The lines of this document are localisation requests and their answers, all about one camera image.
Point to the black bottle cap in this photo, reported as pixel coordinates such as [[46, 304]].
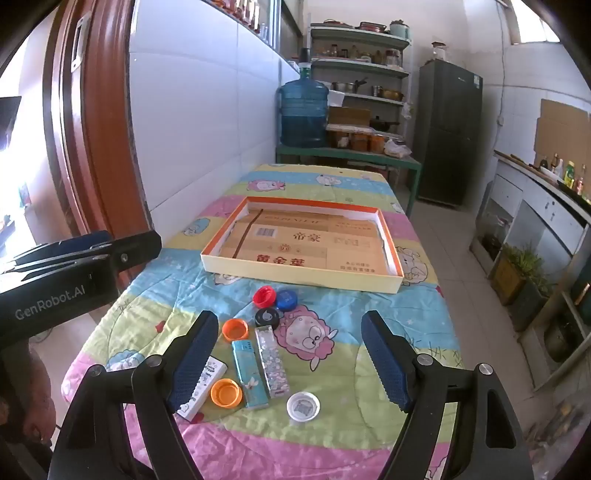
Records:
[[268, 317]]

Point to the white printed lighter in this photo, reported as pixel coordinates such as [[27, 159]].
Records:
[[212, 371]]

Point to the red-capped bottle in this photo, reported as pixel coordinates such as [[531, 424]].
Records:
[[581, 181]]

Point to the cartoon sheep printed blanket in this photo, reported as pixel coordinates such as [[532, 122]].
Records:
[[152, 314]]

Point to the teal lighter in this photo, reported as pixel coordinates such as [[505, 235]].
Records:
[[249, 374]]

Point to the jar of orange food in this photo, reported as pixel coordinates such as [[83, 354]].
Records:
[[377, 143], [360, 141], [339, 140]]

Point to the shallow orange-rimmed cardboard tray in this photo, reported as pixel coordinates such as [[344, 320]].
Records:
[[300, 249]]

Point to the dark refrigerator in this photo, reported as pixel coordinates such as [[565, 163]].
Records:
[[448, 138]]

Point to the light orange bottle cap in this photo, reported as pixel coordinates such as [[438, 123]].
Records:
[[226, 393]]

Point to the window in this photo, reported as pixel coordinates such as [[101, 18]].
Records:
[[535, 23]]

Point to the steel pot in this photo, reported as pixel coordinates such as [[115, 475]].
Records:
[[344, 86]]

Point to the glass jar with lid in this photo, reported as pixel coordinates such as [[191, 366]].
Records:
[[438, 50]]

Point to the white plastic bag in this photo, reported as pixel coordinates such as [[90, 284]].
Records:
[[396, 148]]

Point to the yellow-green bottle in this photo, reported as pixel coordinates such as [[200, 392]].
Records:
[[570, 171]]

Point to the green table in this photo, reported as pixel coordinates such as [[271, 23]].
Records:
[[323, 152]]

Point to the clear glitter lighter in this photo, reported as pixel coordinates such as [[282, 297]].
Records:
[[272, 364]]

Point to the green potted plant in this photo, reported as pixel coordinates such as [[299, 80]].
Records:
[[521, 267]]

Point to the row of glass jars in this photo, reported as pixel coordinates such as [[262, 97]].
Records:
[[240, 9]]

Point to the red bottle cap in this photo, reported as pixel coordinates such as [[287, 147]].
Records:
[[264, 297]]

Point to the red wooden door frame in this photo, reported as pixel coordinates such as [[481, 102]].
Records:
[[106, 115]]

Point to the blue bottle cap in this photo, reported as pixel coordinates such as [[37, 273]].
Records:
[[286, 300]]

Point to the dark metal pot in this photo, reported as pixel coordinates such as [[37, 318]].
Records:
[[561, 332]]

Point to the person's left forearm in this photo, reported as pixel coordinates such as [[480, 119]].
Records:
[[32, 392]]

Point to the cardboard wall sheet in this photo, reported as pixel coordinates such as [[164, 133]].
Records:
[[561, 134]]

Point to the brass pot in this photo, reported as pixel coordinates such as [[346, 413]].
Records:
[[392, 94]]

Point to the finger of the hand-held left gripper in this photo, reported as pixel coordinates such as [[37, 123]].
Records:
[[85, 240], [134, 251]]

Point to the brown cardboard box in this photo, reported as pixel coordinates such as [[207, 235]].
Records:
[[348, 116]]

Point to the pale green shelf unit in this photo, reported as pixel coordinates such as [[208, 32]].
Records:
[[351, 33]]

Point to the black water jug pump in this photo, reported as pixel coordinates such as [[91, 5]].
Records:
[[304, 57]]

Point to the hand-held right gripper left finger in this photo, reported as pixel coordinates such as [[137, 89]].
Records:
[[194, 364]]

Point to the dark orange bottle cap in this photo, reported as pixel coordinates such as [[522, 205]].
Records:
[[234, 330]]

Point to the white bottle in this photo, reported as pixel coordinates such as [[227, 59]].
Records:
[[560, 169]]

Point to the red lidded pot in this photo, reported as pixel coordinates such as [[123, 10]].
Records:
[[369, 26]]

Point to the white bottle cap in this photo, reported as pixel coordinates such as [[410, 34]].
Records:
[[303, 407]]

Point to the blue water jug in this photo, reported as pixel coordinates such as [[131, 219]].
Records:
[[302, 115]]

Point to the black pan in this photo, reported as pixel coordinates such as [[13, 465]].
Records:
[[381, 122]]

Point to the teal enamel pot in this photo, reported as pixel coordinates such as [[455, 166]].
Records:
[[399, 28]]

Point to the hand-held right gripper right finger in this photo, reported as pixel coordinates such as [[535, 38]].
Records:
[[385, 360]]

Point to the white counter cabinet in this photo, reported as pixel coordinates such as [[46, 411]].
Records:
[[545, 207]]

